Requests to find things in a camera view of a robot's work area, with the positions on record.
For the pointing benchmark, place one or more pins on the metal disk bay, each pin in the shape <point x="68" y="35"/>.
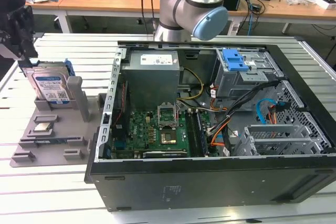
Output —
<point x="275" y="140"/>

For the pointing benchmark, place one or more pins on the wooden desk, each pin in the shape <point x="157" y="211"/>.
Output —
<point x="118" y="3"/>

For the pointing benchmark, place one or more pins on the grey metal drive cage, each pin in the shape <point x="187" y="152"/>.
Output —
<point x="236" y="82"/>

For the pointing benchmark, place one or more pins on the blue plastic drive latch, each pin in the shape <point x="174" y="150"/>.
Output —
<point x="234" y="60"/>

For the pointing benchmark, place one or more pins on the grey parts rack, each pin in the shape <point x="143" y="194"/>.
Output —
<point x="63" y="129"/>

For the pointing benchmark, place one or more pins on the black graphics card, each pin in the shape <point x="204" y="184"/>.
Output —
<point x="165" y="154"/>

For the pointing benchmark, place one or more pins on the white power adapter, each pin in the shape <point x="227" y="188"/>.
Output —
<point x="233" y="29"/>

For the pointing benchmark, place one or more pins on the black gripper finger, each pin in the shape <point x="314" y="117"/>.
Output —
<point x="5" y="48"/>
<point x="22" y="32"/>

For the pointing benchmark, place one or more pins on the white box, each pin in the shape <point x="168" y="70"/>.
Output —
<point x="324" y="1"/>

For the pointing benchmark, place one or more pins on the grey power supply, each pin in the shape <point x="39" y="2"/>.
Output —
<point x="149" y="82"/>

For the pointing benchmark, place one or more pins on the hard disk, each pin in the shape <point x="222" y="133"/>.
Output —
<point x="48" y="85"/>

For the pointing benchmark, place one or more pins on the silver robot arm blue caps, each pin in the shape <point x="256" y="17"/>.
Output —
<point x="183" y="3"/>

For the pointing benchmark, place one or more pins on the green motherboard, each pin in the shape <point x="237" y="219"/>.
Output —
<point x="141" y="129"/>

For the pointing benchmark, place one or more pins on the black PC case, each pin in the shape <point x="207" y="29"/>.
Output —
<point x="199" y="182"/>

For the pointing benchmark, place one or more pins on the locking lever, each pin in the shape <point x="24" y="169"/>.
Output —
<point x="178" y="108"/>

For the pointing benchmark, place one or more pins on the CPU socket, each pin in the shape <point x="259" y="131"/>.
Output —
<point x="168" y="138"/>

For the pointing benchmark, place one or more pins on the silver CPU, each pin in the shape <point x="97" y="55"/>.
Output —
<point x="44" y="127"/>

